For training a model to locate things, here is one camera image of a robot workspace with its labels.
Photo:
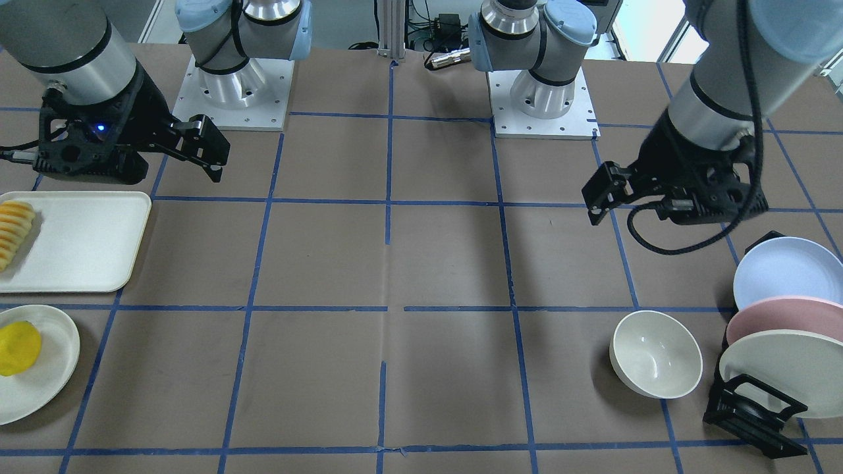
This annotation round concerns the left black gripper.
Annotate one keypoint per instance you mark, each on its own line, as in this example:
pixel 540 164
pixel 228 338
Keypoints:
pixel 668 150

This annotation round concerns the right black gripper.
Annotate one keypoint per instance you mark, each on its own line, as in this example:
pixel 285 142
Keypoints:
pixel 146 105

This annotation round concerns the white bowl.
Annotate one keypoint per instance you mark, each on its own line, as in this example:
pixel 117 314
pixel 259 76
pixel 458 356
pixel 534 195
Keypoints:
pixel 655 355

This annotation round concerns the yellow lemon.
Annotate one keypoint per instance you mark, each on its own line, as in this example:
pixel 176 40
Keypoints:
pixel 21 344

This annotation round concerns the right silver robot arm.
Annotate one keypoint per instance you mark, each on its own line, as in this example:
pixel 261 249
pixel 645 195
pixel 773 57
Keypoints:
pixel 74 47

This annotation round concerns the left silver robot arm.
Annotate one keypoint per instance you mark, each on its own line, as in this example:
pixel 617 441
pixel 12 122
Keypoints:
pixel 755 55

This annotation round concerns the cream rectangular tray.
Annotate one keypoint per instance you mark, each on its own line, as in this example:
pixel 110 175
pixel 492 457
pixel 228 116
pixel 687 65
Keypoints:
pixel 81 242

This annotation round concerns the blue plate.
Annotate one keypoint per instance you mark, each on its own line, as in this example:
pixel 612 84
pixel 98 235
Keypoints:
pixel 787 266

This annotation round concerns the sliced yellow toy fruit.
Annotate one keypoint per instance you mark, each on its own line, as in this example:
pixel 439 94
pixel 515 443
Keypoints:
pixel 17 219

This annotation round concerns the pink plate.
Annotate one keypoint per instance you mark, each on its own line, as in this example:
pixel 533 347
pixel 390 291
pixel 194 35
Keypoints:
pixel 787 312

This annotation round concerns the black dish rack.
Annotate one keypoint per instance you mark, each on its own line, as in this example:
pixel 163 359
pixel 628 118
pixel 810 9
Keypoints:
pixel 749 420

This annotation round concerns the cream plate in rack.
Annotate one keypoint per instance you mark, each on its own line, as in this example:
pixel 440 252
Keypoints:
pixel 801 364

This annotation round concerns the cream round plate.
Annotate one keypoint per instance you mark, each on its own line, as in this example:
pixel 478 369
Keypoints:
pixel 25 393

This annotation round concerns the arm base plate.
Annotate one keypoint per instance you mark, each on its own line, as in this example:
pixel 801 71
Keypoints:
pixel 524 108
pixel 252 99

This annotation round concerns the aluminium frame post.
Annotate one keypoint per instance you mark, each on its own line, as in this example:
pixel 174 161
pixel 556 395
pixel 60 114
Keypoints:
pixel 391 20

